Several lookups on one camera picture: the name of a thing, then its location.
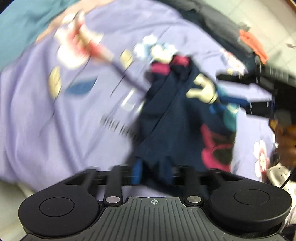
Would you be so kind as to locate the orange cloth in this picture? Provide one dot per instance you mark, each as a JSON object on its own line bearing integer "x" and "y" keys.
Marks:
{"x": 254, "y": 43}

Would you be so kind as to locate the teal blanket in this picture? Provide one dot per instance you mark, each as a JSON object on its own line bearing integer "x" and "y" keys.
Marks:
{"x": 23, "y": 21}

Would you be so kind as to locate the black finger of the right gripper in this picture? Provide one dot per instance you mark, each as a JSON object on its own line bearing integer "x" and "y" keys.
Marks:
{"x": 247, "y": 93}

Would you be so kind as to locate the navy Minnie Mouse shirt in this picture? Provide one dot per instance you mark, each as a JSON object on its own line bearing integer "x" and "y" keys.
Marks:
{"x": 183, "y": 122}

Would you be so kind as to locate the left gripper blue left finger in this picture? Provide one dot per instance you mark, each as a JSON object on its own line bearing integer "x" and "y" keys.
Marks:
{"x": 118, "y": 177}

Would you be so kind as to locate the operator hand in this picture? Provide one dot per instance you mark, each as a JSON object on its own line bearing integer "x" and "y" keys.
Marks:
{"x": 285, "y": 138}

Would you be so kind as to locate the dark grey pillow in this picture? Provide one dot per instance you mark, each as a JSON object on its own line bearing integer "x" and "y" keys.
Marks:
{"x": 218, "y": 26}

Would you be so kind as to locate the purple floral bed sheet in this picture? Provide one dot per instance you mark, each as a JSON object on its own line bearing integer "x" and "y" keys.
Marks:
{"x": 72, "y": 100}

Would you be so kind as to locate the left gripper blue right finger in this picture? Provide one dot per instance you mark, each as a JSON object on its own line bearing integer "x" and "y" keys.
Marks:
{"x": 183, "y": 182}

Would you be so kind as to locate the white dotted garment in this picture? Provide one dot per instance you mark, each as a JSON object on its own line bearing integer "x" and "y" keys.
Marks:
{"x": 278, "y": 174}

